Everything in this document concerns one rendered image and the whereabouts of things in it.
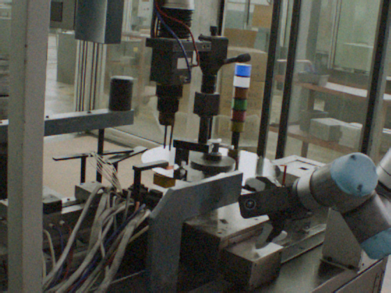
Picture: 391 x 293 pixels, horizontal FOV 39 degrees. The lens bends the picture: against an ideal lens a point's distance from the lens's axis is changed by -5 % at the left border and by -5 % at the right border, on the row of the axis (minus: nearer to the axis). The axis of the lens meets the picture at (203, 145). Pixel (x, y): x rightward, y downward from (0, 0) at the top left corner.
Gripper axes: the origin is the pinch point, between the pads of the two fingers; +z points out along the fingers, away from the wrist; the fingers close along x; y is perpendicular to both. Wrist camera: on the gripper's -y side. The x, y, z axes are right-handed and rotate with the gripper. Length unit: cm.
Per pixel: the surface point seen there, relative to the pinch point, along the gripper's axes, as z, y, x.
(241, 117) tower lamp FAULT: 25.8, 19.7, 31.7
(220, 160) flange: 9.3, 1.1, 14.8
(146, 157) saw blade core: 17.7, -13.8, 18.3
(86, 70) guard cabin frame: 103, 1, 80
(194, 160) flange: 11.2, -4.8, 15.6
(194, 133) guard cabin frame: 64, 25, 40
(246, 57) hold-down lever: -9.4, 0.6, 32.6
